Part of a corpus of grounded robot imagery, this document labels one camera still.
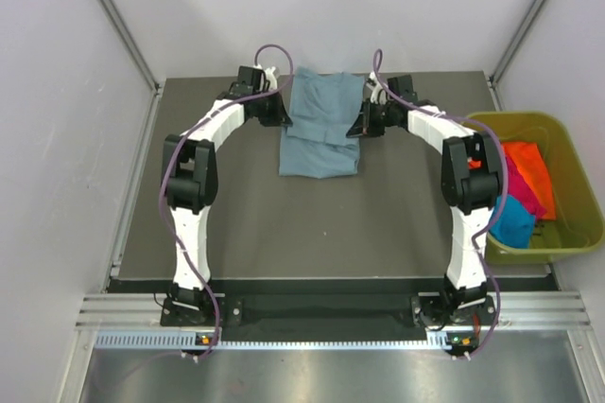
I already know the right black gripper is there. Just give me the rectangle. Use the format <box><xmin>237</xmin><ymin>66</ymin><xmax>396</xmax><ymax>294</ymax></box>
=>
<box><xmin>347</xmin><ymin>98</ymin><xmax>398</xmax><ymax>139</ymax></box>

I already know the light blue t shirt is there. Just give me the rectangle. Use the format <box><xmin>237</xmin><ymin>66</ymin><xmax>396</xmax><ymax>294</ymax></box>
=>
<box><xmin>278</xmin><ymin>67</ymin><xmax>365</xmax><ymax>179</ymax></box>

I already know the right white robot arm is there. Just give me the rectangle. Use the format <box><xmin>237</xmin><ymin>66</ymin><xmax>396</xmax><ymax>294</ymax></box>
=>
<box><xmin>347</xmin><ymin>72</ymin><xmax>507</xmax><ymax>324</ymax></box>

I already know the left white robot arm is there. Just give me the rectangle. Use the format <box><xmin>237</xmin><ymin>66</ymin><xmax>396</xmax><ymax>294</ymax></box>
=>
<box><xmin>161</xmin><ymin>64</ymin><xmax>292</xmax><ymax>324</ymax></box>

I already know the magenta t shirt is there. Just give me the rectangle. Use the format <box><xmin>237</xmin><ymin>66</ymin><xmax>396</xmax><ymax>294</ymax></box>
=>
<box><xmin>506</xmin><ymin>156</ymin><xmax>546</xmax><ymax>219</ymax></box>

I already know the orange t shirt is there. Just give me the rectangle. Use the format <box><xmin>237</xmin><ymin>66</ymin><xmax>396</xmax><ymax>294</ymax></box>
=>
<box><xmin>502</xmin><ymin>141</ymin><xmax>557</xmax><ymax>220</ymax></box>

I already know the bright blue t shirt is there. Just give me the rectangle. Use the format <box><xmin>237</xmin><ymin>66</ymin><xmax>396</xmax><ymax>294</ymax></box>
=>
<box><xmin>490</xmin><ymin>195</ymin><xmax>536</xmax><ymax>249</ymax></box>

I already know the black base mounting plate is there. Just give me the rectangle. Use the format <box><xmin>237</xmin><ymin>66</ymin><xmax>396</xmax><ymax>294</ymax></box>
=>
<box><xmin>160</xmin><ymin>278</ymin><xmax>495</xmax><ymax>341</ymax></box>

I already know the olive green plastic bin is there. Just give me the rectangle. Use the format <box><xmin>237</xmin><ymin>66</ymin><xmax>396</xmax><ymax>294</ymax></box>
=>
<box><xmin>470</xmin><ymin>112</ymin><xmax>604</xmax><ymax>265</ymax></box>

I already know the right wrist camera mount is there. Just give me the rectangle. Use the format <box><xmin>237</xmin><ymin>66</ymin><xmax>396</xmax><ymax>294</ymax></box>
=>
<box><xmin>366</xmin><ymin>72</ymin><xmax>386</xmax><ymax>105</ymax></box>

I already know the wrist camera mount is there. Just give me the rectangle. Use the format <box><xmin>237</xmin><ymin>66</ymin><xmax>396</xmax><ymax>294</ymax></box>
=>
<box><xmin>263</xmin><ymin>66</ymin><xmax>280</xmax><ymax>91</ymax></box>
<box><xmin>366</xmin><ymin>72</ymin><xmax>386</xmax><ymax>105</ymax></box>

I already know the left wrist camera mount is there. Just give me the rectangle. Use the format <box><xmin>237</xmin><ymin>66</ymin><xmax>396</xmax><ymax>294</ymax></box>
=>
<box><xmin>263</xmin><ymin>66</ymin><xmax>280</xmax><ymax>91</ymax></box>

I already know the left aluminium corner post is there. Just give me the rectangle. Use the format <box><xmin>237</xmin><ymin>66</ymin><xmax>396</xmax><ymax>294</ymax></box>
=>
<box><xmin>65</xmin><ymin>0</ymin><xmax>164</xmax><ymax>96</ymax></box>

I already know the aluminium corner post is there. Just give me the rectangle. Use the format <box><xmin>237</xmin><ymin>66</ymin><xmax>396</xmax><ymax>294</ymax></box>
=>
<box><xmin>65</xmin><ymin>0</ymin><xmax>164</xmax><ymax>96</ymax></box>
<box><xmin>488</xmin><ymin>0</ymin><xmax>548</xmax><ymax>91</ymax></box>

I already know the right aluminium corner post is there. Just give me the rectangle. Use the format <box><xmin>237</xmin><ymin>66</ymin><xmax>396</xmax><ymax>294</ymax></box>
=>
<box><xmin>488</xmin><ymin>0</ymin><xmax>548</xmax><ymax>91</ymax></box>

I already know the aluminium frame rail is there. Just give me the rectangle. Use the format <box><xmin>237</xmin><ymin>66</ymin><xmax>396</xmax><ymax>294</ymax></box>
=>
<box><xmin>76</xmin><ymin>291</ymin><xmax>591</xmax><ymax>331</ymax></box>

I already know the slotted grey cable duct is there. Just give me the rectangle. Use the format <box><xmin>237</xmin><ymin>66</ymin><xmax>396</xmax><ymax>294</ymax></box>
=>
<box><xmin>95</xmin><ymin>331</ymin><xmax>472</xmax><ymax>351</ymax></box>

